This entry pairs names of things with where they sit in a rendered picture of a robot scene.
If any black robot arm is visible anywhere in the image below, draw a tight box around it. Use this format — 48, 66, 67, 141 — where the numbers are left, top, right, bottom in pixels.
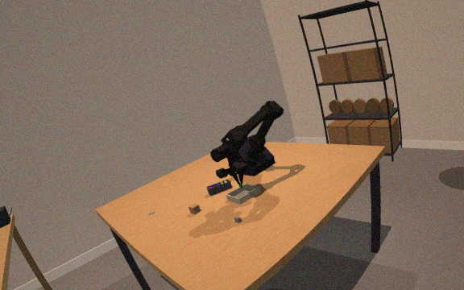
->
210, 101, 284, 174

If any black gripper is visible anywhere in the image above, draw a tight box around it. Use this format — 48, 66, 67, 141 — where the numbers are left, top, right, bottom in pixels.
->
216, 153, 257, 184

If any small tan cube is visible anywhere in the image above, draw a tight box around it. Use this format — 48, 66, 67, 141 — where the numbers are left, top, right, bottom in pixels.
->
188, 203, 201, 214

